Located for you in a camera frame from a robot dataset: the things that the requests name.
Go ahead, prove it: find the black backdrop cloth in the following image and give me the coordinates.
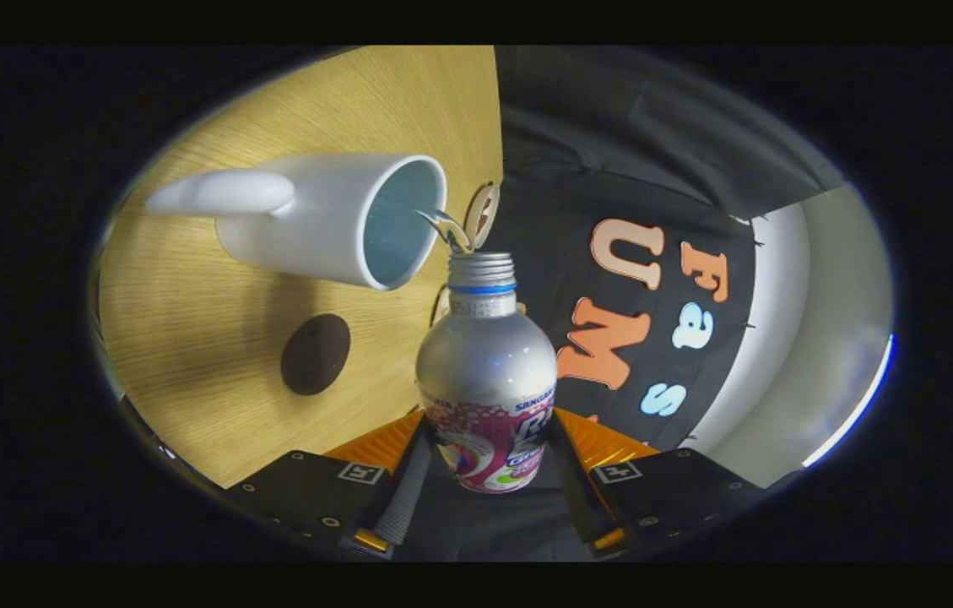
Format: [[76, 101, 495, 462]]
[[409, 46, 848, 562]]

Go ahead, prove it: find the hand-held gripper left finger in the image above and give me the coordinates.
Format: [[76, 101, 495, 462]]
[[227, 410, 435, 560]]

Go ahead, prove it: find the silver juice bottle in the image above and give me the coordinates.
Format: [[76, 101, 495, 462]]
[[415, 251, 559, 495]]

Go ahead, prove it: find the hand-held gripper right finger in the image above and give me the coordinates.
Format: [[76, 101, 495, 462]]
[[548, 408, 768, 554]]

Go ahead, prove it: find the white round plate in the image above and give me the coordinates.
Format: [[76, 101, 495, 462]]
[[465, 182, 501, 251]]

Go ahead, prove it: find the white cup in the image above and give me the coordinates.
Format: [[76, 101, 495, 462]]
[[145, 152, 449, 291]]

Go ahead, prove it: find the clear juice stream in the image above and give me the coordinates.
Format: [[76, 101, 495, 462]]
[[417, 209, 473, 254]]

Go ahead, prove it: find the dark round coaster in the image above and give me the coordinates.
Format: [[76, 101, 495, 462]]
[[280, 313, 352, 397]]

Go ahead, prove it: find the wooden table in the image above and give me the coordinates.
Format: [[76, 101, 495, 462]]
[[96, 46, 504, 489]]

